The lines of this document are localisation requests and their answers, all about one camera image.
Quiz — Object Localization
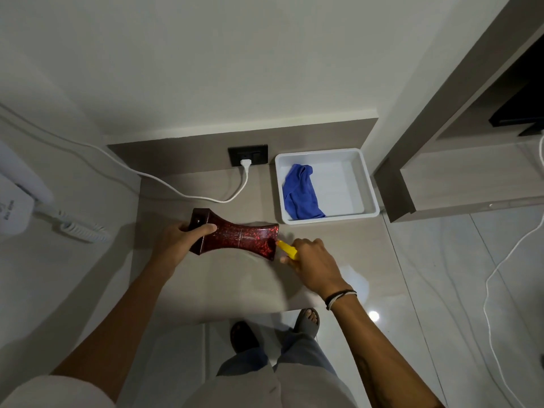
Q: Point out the person's right hand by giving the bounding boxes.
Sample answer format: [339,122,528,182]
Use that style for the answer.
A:
[279,238,354,299]

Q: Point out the person's left hand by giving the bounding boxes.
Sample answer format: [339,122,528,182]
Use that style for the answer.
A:
[151,222,218,280]

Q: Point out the yellow cleaning cloth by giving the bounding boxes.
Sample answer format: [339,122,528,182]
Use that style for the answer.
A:
[276,239,301,262]

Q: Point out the dark red speckled vase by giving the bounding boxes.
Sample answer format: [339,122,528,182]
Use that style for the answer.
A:
[188,208,280,263]

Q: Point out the person's right forearm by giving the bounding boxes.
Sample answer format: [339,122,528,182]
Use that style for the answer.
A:
[326,292,446,408]

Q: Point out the person's left forearm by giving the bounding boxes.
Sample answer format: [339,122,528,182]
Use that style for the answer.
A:
[50,267,176,404]

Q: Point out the black wristband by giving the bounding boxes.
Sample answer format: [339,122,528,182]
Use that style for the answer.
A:
[325,288,357,310]

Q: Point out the white wristband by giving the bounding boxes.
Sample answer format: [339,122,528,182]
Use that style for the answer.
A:
[327,291,358,311]

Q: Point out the grey right sandal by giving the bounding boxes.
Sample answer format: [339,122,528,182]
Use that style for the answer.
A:
[292,308,320,337]

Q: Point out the blue cloth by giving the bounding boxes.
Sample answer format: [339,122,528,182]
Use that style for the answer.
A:
[282,164,327,221]

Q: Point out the dark left sandal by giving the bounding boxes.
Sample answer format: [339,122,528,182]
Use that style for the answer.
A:
[230,320,261,354]

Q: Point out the white plastic tray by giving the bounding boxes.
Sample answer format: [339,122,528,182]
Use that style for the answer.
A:
[274,148,381,226]

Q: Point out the blue jeans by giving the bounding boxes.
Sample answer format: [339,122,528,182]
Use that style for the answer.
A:
[216,328,338,379]

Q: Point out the wooden shelf cabinet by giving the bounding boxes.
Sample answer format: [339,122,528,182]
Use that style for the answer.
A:
[373,0,544,224]

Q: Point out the black device on shelf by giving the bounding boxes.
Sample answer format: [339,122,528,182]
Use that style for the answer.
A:
[488,86,544,137]

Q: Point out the white plug with cable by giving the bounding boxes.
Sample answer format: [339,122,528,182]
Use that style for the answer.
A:
[0,102,250,204]

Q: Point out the black wall socket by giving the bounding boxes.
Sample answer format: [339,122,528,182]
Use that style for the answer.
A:
[228,144,269,168]

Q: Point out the white coiled telephone cord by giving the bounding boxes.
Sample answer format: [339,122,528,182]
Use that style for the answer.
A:
[33,203,112,245]

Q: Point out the white wall telephone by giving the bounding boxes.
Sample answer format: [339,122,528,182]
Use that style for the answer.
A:
[0,139,54,237]

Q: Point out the thin white cable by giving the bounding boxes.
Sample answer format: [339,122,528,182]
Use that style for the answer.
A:
[482,133,544,408]

